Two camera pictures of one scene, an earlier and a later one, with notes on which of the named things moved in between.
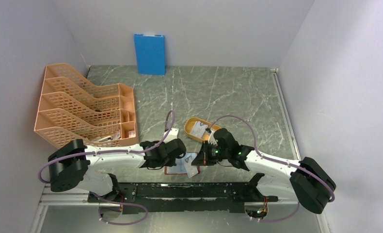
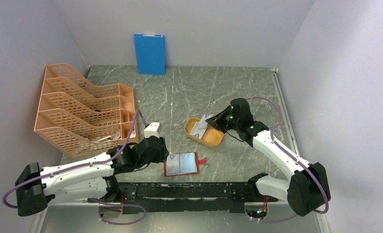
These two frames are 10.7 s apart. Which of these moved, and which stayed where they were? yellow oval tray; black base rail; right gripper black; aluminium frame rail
Moved: right gripper black
Stayed: black base rail; aluminium frame rail; yellow oval tray
